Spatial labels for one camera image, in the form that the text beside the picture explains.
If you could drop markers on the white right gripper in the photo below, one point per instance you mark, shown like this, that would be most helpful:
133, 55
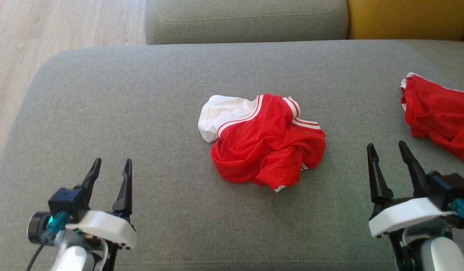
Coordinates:
401, 214

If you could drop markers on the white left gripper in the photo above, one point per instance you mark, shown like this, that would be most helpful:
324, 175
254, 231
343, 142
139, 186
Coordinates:
104, 226

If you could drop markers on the red shorts with white stripe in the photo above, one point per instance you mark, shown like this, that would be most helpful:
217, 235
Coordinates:
438, 113

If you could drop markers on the red basketball jersey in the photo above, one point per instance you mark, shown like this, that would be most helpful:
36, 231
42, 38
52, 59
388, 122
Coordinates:
265, 146

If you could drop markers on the large grey sofa seat cushion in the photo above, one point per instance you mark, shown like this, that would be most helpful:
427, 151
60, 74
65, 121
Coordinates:
160, 113

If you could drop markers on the large yellow sofa backrest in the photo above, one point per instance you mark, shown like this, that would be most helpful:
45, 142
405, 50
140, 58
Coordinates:
405, 19

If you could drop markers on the medium grey sofa seat cushion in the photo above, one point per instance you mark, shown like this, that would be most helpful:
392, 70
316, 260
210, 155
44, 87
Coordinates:
247, 22

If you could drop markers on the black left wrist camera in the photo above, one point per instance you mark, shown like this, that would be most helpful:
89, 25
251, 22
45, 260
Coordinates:
66, 201

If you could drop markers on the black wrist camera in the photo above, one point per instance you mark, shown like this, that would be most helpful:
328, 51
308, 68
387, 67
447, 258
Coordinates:
66, 201
450, 186

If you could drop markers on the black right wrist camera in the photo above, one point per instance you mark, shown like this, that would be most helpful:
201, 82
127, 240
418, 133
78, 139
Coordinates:
450, 186

